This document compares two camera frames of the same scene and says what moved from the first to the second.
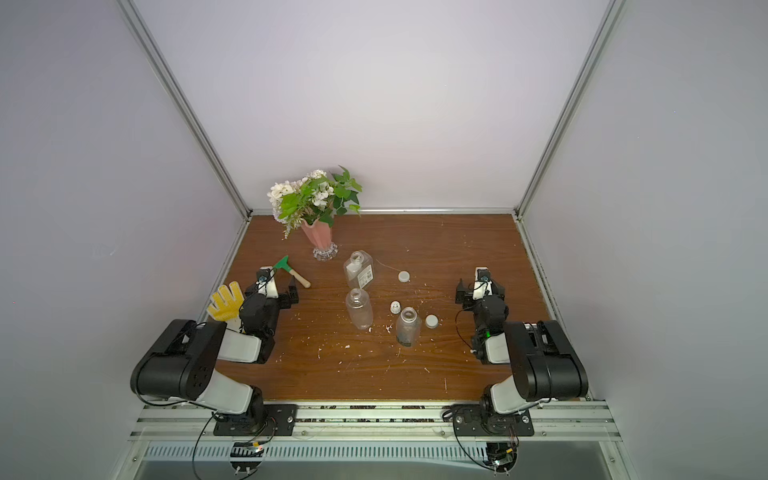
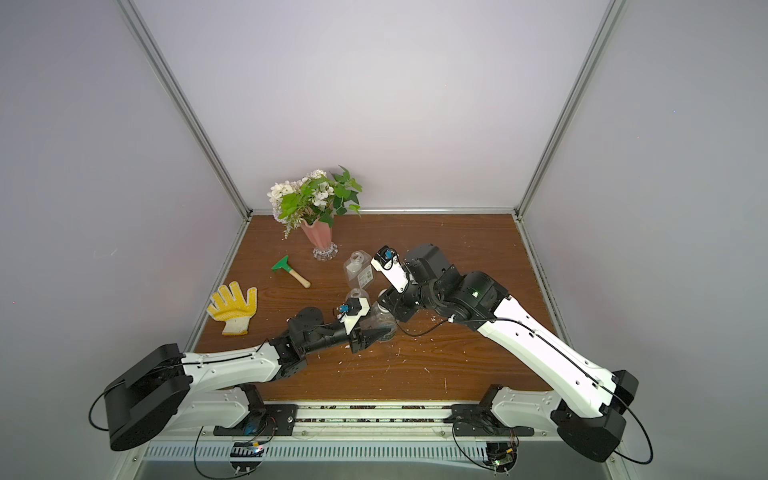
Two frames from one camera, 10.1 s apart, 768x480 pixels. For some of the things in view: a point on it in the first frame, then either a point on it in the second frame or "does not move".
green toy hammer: (284, 264) does not move
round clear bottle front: (408, 327) -> (380, 318)
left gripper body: (284, 302) -> (353, 342)
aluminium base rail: (377, 431) does not move
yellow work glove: (226, 308) does not move
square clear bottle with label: (359, 269) does not move
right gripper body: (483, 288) -> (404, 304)
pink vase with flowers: (312, 202) does not move
